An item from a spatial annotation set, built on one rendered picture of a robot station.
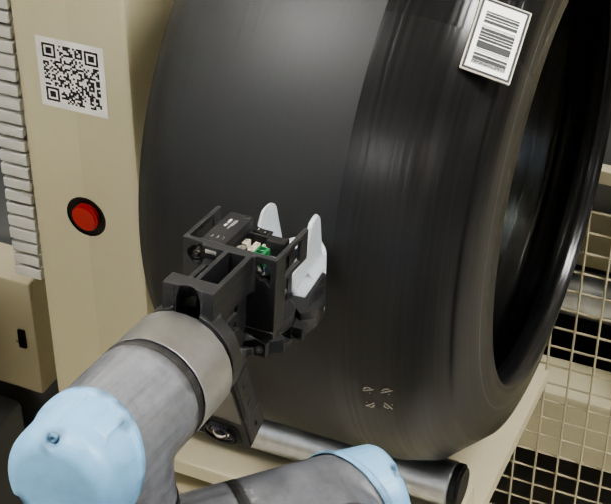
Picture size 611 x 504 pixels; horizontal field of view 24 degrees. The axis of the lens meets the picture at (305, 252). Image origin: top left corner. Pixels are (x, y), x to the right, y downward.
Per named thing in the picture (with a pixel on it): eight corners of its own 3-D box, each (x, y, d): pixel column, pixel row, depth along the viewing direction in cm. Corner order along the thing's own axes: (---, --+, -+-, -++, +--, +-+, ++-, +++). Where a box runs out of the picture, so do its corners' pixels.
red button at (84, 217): (72, 228, 150) (69, 203, 148) (81, 219, 151) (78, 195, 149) (97, 234, 149) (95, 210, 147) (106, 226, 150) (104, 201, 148)
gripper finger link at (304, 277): (355, 193, 109) (305, 245, 101) (350, 262, 111) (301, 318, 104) (317, 184, 110) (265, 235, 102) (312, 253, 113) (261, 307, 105)
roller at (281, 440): (129, 388, 148) (151, 361, 151) (134, 421, 150) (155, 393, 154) (456, 486, 136) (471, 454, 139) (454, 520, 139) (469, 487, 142)
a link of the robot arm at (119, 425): (8, 542, 85) (-14, 418, 81) (105, 442, 94) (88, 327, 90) (125, 570, 82) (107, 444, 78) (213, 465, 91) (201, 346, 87)
